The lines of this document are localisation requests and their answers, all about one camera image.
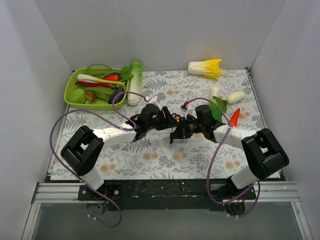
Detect yellow padlock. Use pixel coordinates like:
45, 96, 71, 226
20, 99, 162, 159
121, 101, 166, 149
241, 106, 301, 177
172, 114, 181, 123

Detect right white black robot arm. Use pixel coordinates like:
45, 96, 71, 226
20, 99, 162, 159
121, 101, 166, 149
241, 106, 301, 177
170, 105, 290, 199

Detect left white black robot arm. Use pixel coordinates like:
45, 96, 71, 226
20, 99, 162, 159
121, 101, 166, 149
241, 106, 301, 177
60, 103, 178, 200

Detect green bok choy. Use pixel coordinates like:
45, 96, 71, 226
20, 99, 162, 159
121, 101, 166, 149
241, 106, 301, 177
207, 96, 228, 122

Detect orange carrot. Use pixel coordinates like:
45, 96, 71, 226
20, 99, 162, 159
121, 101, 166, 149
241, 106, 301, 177
229, 108, 241, 127

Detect green napa cabbage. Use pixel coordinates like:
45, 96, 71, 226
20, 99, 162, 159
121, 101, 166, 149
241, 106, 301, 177
127, 61, 143, 106

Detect floral table mat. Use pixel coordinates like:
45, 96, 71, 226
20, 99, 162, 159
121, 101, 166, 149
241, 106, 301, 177
53, 69, 264, 180

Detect white radish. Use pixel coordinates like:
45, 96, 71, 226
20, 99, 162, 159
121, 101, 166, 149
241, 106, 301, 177
226, 91, 246, 105

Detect purple eggplant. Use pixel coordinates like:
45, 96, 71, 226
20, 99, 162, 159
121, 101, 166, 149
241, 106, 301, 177
108, 87, 125, 105

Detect yellow white cabbage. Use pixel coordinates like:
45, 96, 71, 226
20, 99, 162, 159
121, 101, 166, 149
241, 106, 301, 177
187, 59, 222, 80

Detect green spinach leaf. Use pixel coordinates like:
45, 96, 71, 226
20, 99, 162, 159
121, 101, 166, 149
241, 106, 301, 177
119, 66, 134, 82

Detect green leafy vegetable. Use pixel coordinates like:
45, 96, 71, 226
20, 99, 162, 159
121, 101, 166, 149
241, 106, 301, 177
84, 86, 117, 102

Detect small orange pepper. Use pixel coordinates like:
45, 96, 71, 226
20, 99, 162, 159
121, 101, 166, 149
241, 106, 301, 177
103, 74, 120, 82

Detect green long beans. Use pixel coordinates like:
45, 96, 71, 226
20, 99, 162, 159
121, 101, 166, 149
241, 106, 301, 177
85, 63, 119, 79

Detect red chili pepper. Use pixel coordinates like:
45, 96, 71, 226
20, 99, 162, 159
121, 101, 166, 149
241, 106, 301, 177
75, 81, 111, 88

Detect brown mushroom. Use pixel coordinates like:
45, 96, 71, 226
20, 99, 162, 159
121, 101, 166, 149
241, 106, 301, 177
85, 91, 98, 104

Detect green plastic tray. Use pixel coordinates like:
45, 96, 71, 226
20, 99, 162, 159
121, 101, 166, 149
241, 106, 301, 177
64, 64, 134, 110

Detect round green cabbage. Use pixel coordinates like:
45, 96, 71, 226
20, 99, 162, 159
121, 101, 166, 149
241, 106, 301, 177
67, 89, 86, 104

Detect white green leek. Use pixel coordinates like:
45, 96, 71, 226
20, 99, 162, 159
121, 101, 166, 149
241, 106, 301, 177
76, 74, 120, 84

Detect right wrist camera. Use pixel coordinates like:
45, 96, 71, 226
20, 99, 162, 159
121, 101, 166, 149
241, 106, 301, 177
180, 101, 194, 118

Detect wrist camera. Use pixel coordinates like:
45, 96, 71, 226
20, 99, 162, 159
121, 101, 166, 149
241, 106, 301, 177
180, 101, 194, 118
148, 96, 162, 110

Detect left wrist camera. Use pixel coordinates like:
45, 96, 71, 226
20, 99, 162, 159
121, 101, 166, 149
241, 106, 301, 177
148, 96, 162, 110

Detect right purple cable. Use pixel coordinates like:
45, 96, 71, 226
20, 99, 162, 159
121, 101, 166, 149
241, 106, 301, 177
187, 97, 261, 218

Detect purple cable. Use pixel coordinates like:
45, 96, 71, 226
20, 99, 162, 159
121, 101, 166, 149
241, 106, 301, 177
187, 97, 261, 218
49, 91, 151, 228

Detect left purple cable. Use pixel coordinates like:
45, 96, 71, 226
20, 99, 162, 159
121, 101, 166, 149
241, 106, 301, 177
49, 91, 151, 228

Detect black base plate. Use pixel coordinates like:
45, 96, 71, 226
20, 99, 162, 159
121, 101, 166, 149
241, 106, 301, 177
77, 178, 258, 212

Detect aluminium frame rail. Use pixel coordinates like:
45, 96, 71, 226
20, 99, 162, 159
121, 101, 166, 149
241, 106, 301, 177
22, 181, 312, 240

